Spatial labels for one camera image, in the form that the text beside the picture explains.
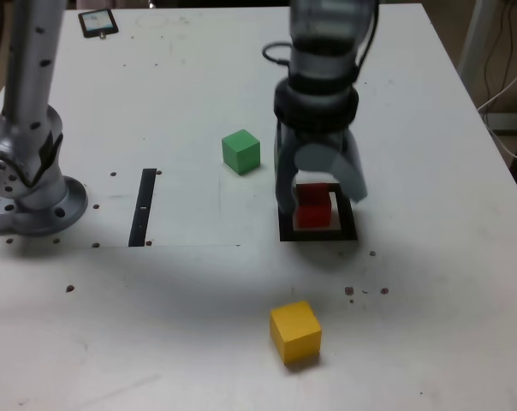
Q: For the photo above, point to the red cube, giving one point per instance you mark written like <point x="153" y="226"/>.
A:
<point x="313" y="214"/>

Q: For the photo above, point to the black tape strip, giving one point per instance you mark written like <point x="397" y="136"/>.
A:
<point x="140" y="214"/>

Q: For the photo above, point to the yellow cube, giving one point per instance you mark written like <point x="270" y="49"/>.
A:
<point x="295" y="331"/>

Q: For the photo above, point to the black tape square outline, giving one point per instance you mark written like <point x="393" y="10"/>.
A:
<point x="318" y="236"/>

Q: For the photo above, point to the black smartphone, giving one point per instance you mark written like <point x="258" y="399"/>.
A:
<point x="98" y="22"/>

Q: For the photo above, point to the white post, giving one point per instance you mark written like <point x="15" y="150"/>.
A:
<point x="477" y="34"/>

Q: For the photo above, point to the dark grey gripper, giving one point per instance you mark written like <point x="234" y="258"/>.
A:
<point x="316" y="138"/>

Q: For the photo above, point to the green cube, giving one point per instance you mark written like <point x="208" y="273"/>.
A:
<point x="240" y="152"/>

